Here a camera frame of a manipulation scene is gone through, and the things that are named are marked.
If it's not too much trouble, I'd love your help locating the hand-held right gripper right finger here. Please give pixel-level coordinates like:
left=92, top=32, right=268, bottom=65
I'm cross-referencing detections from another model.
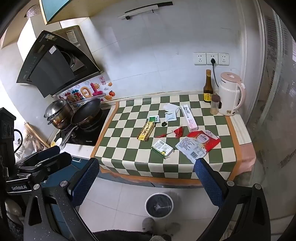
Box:
left=194, top=158, right=274, bottom=241

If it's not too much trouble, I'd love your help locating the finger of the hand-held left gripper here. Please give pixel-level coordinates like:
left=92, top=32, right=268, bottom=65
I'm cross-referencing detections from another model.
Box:
left=17, top=152, right=73, bottom=173
left=15, top=145, right=62, bottom=166

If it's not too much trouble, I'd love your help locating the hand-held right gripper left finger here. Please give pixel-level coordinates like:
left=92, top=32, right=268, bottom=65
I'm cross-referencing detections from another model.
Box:
left=23, top=158, right=100, bottom=241

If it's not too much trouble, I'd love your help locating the clear white plastic packet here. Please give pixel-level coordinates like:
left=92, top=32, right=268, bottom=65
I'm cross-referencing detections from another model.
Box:
left=175, top=137, right=206, bottom=165

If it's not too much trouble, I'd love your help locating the white round bin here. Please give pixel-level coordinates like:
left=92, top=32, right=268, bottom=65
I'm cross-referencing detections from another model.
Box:
left=145, top=193, right=174, bottom=219

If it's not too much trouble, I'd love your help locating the steel pot with lid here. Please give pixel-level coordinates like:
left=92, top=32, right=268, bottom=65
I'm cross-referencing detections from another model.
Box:
left=44, top=98, right=74, bottom=130

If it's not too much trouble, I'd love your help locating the red food packet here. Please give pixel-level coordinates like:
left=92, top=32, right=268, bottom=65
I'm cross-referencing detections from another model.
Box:
left=186, top=130, right=221, bottom=153

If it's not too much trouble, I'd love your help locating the black induction cooktop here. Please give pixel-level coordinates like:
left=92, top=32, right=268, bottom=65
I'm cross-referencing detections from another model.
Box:
left=54, top=105, right=116, bottom=147

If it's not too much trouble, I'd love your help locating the green white checkered cloth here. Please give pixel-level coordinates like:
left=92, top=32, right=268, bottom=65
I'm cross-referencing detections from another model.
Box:
left=91, top=94, right=257, bottom=186

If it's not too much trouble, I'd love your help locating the green white medicine box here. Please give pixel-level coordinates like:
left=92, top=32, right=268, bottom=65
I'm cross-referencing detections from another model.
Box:
left=151, top=139, right=174, bottom=159

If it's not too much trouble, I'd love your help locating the black frying pan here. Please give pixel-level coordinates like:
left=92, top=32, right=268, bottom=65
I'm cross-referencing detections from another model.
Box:
left=60, top=98, right=103, bottom=146

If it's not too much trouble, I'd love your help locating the red torn wrapper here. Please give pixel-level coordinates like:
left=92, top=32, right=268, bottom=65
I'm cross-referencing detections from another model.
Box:
left=173, top=125, right=184, bottom=139

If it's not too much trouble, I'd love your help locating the white pink long box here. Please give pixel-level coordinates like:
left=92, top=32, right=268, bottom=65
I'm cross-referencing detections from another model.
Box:
left=180, top=104, right=199, bottom=131

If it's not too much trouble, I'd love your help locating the clear spice jar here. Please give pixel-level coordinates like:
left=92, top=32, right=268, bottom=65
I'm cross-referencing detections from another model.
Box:
left=210, top=94, right=221, bottom=115

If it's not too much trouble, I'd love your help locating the yellow long box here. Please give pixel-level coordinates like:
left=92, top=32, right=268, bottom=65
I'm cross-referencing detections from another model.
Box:
left=137, top=120, right=156, bottom=142

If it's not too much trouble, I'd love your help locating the white folded paper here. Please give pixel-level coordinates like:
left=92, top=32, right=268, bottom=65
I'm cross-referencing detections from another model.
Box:
left=163, top=103, right=181, bottom=113

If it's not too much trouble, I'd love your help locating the white pink electric kettle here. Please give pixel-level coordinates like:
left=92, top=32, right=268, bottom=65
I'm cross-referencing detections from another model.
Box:
left=217, top=72, right=247, bottom=116

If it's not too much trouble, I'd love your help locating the black range hood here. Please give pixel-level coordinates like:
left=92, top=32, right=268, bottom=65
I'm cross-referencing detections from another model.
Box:
left=16, top=25, right=103, bottom=99

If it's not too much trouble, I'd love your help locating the brown sauce bottle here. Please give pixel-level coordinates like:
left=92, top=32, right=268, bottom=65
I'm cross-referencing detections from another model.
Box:
left=203, top=69, right=213, bottom=103

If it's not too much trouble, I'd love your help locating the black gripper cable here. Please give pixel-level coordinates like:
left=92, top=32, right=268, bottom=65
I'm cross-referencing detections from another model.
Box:
left=13, top=129, right=23, bottom=154

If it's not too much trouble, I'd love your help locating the colourful wall sticker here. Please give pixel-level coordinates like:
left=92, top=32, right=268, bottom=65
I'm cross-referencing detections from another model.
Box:
left=58, top=75, right=116, bottom=109

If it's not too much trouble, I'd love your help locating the black kettle cable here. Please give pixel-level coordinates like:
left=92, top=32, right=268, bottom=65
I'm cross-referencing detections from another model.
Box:
left=211, top=64, right=220, bottom=88

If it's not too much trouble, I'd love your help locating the white wall socket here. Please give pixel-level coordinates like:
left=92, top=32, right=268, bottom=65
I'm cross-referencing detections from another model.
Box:
left=218, top=53, right=229, bottom=66
left=194, top=52, right=207, bottom=65
left=206, top=52, right=219, bottom=66

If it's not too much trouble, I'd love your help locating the wooden wall cabinet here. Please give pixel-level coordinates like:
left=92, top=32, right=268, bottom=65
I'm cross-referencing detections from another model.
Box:
left=38, top=0, right=72, bottom=25

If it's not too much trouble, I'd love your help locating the white wall rack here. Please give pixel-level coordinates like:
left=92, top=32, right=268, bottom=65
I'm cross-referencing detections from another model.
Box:
left=118, top=1, right=173, bottom=20

